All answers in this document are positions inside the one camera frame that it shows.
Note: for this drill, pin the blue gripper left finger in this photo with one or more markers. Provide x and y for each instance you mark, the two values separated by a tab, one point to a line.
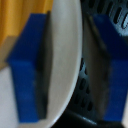
28	70

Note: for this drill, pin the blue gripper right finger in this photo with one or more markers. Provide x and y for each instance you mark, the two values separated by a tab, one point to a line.
115	73

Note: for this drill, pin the black air fryer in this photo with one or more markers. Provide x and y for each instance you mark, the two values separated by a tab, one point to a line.
85	100

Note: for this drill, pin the yellow food piece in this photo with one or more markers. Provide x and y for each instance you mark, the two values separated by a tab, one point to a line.
15	16

